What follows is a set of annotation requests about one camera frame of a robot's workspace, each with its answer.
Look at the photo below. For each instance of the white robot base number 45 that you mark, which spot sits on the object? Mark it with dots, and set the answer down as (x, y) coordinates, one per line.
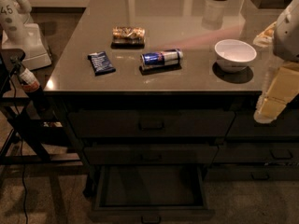
(20, 32)

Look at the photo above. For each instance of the blue silver energy drink can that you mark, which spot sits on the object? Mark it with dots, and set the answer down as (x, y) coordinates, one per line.
(160, 59)

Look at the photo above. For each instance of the black side table frame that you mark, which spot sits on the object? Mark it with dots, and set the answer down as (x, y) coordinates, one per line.
(13, 105)

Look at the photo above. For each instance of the white bowl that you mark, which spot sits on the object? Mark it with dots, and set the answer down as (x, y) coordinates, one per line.
(234, 55)

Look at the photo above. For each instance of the glass jar of nuts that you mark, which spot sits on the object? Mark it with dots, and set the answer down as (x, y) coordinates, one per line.
(265, 38)

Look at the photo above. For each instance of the dark cola bottle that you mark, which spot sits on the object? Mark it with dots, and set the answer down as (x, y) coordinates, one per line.
(30, 85)

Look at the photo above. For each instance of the right top drawer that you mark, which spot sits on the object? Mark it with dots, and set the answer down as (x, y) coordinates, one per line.
(285, 127)

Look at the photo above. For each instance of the dark blue snack packet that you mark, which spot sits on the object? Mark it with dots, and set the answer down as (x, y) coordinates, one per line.
(101, 63)

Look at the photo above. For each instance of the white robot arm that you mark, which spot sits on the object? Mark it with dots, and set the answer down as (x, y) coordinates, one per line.
(286, 35)

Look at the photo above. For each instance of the right bottom drawer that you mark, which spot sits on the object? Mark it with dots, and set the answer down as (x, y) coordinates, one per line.
(253, 173)

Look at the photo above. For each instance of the right middle drawer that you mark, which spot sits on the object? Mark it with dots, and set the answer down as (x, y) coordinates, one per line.
(257, 153)

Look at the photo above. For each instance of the dark top drawer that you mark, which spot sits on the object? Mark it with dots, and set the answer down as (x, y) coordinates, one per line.
(144, 123)

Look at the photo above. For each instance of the brown patterned snack bag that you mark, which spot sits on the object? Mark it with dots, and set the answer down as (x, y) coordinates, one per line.
(128, 35)

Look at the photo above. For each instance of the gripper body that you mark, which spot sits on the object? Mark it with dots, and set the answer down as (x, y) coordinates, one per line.
(287, 36)

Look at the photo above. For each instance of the dark bottom drawer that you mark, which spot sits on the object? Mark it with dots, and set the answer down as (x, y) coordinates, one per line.
(150, 194)

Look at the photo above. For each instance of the dark middle drawer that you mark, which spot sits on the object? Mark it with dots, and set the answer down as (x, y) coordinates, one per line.
(150, 153)

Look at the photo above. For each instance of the dark cabinet frame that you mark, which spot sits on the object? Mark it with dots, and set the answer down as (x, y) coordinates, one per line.
(66, 103)

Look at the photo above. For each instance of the dark drawer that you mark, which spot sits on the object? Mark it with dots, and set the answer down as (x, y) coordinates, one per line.
(150, 194)
(150, 153)
(144, 123)

